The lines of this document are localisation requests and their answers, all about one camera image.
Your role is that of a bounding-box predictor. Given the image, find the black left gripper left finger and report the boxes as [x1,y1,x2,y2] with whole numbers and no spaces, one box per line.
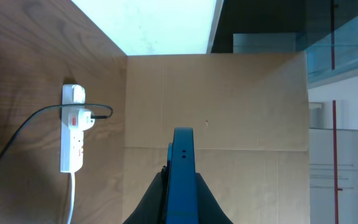
[123,172,167,224]

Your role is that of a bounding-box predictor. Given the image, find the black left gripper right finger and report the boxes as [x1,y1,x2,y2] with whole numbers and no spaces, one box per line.
[196,173,232,224]

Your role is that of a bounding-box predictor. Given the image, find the blue Galaxy smartphone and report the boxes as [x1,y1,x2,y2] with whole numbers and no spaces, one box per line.
[165,127,199,224]

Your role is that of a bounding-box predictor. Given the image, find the white USB charger adapter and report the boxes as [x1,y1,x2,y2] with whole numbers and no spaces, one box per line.
[68,108,95,131]

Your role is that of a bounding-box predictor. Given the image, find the white power strip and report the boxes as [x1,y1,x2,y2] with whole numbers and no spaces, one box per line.
[60,84,85,173]

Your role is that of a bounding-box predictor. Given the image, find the brown cardboard side panel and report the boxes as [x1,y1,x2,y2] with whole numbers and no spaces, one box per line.
[122,53,310,223]

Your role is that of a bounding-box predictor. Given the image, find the red vertical pole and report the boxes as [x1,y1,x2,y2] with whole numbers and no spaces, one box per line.
[330,0,339,224]

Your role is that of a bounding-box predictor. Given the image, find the white power strip cord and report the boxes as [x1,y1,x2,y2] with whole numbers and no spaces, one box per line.
[65,171,76,224]

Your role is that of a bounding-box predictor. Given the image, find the black USB charging cable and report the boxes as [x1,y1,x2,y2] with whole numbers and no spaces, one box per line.
[0,103,114,224]

